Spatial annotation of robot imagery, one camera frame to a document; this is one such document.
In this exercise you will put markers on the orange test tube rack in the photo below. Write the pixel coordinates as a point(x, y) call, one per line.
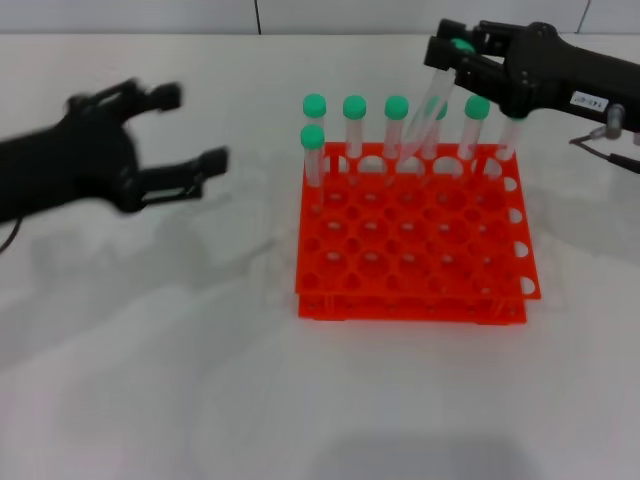
point(400, 240)

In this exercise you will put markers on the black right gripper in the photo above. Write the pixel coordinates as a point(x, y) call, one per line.
point(545, 75)

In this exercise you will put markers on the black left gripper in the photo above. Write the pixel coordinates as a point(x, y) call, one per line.
point(75, 160)

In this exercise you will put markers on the clear green-capped test tube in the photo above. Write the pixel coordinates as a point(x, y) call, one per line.
point(440, 114)
point(425, 115)
point(313, 136)
point(355, 106)
point(397, 106)
point(477, 107)
point(510, 137)
point(314, 105)

